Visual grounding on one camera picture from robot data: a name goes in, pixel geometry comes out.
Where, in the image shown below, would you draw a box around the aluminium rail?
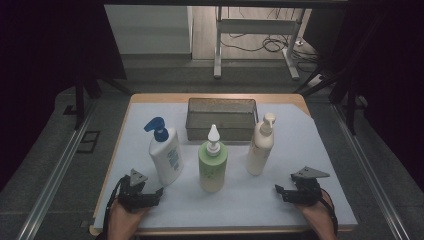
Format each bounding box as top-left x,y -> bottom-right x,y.
16,99 -> 98,240
331,103 -> 411,240

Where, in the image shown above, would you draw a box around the white bottle with blue pump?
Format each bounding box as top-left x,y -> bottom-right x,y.
143,116 -> 185,187

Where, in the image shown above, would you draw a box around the person's left hand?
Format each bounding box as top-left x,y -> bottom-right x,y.
108,199 -> 150,235

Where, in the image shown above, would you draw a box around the black floor cables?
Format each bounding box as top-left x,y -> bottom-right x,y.
219,6 -> 321,73

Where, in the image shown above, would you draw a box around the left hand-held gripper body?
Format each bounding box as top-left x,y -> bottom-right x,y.
117,168 -> 150,213

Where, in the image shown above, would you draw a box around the white metal stand frame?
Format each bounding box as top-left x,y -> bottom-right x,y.
213,6 -> 301,81

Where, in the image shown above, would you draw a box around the white cabinet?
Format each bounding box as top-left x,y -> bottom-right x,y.
104,4 -> 194,56

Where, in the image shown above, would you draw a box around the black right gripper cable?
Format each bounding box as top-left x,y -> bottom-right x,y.
319,188 -> 340,236

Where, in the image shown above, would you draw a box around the person's right hand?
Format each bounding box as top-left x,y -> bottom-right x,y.
295,189 -> 335,234

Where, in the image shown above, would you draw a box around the green bottle with white pump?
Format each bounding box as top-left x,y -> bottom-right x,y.
197,124 -> 229,194

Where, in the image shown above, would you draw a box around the grey metal mesh basket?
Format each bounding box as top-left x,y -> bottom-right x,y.
185,97 -> 260,142

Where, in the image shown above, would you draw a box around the cream pump bottle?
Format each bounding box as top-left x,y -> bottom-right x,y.
246,112 -> 277,177

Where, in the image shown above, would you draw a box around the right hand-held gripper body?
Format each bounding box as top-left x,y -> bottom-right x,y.
288,166 -> 331,207

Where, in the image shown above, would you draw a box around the black metal stand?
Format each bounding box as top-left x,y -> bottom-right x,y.
63,74 -> 133,131
293,63 -> 368,136

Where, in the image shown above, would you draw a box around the dark curtain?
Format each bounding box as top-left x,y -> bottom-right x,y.
303,0 -> 424,194
0,0 -> 128,193

